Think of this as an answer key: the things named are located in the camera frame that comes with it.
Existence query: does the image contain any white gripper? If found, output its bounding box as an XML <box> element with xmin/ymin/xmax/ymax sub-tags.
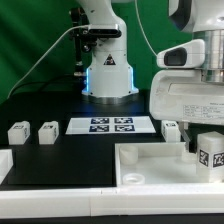
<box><xmin>149</xmin><ymin>70</ymin><xmax>224</xmax><ymax>151</ymax></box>

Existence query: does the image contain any white square tabletop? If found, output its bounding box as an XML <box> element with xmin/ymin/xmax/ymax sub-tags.
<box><xmin>115</xmin><ymin>142</ymin><xmax>224</xmax><ymax>185</ymax></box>

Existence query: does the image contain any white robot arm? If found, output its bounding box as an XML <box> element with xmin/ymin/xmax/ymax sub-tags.
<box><xmin>77</xmin><ymin>0</ymin><xmax>224</xmax><ymax>126</ymax></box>

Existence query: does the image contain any white front fence bar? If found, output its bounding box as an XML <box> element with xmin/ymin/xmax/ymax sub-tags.
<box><xmin>0</xmin><ymin>183</ymin><xmax>224</xmax><ymax>219</ymax></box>

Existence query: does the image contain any white sheet with markers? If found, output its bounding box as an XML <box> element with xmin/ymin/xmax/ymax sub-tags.
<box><xmin>66</xmin><ymin>116</ymin><xmax>155</xmax><ymax>135</ymax></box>

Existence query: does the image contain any white left fence piece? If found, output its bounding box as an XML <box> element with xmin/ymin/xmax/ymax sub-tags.
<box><xmin>0</xmin><ymin>149</ymin><xmax>13</xmax><ymax>185</ymax></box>

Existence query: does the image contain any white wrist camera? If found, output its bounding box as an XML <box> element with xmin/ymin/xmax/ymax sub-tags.
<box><xmin>157</xmin><ymin>39</ymin><xmax>205</xmax><ymax>69</ymax></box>

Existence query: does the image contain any white cable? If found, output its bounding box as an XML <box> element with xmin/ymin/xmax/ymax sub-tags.
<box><xmin>7</xmin><ymin>24</ymin><xmax>90</xmax><ymax>100</ymax></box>

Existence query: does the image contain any black cable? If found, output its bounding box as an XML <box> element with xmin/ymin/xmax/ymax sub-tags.
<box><xmin>9</xmin><ymin>73</ymin><xmax>84</xmax><ymax>98</ymax></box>

